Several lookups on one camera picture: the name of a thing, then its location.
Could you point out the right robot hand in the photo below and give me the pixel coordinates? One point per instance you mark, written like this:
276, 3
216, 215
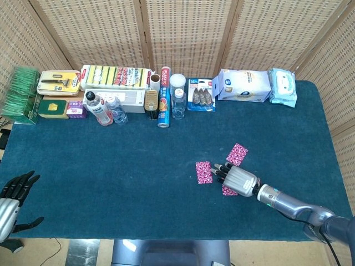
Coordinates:
240, 180

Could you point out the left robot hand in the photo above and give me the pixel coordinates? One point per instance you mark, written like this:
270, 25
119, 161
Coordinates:
7, 216

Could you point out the pink patterned card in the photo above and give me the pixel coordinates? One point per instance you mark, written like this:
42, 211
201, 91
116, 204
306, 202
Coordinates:
228, 191
237, 153
203, 172

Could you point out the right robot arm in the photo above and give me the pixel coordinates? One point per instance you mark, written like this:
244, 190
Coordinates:
285, 200

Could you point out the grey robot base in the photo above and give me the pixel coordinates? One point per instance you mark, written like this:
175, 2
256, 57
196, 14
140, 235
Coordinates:
172, 253

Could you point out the black caster wheel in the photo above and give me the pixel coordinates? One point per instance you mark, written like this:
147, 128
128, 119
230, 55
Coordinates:
14, 246

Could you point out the black box beside table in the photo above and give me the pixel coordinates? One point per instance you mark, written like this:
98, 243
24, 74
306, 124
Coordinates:
3, 138

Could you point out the blue hooks blister pack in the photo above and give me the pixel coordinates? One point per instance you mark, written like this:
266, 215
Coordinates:
201, 97

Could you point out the white tissue pack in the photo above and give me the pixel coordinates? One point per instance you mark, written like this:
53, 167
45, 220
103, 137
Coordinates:
244, 86

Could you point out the tall clear bottle white cap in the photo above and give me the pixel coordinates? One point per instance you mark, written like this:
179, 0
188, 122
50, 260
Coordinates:
178, 106

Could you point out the light blue wet wipes pack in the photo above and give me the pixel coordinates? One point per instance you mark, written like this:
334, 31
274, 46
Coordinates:
283, 88

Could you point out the blue felt table mat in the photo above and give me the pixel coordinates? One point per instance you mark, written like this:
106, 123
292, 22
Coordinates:
138, 180

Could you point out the blue plastic wrap roll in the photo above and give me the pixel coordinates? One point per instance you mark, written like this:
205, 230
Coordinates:
164, 105

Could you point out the dark green small box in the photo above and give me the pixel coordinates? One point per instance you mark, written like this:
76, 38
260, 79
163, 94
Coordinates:
52, 108

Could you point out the clear jar white lid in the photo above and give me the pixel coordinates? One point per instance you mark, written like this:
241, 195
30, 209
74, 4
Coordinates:
177, 80

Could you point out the black gold tin can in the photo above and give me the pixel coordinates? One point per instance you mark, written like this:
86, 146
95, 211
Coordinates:
151, 101

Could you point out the green tea bag box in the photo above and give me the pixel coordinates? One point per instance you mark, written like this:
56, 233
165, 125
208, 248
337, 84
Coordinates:
19, 94

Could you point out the small purple box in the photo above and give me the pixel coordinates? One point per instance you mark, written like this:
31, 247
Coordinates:
75, 110

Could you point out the brown cardboard box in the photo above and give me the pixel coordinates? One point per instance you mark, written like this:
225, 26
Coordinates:
55, 97

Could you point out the white paper roll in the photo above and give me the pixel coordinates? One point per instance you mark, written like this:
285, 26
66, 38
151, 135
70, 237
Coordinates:
155, 81

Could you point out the long white carton box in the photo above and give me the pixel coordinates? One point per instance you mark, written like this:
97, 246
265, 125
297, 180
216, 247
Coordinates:
133, 99

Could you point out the small clear water bottle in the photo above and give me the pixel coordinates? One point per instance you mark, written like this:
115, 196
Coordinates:
119, 115

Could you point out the pink drink bottle black cap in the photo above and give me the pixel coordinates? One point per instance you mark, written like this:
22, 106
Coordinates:
101, 113

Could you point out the yellow razor blister pack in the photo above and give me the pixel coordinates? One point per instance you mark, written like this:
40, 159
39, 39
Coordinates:
69, 80

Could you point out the bamboo folding screen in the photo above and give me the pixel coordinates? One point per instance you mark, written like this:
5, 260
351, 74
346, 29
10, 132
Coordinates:
188, 33

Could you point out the yellow green sponge multipack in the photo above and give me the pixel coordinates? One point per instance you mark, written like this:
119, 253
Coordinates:
111, 76

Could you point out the shiny metal base plate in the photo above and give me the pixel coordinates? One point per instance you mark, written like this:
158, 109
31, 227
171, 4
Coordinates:
83, 253

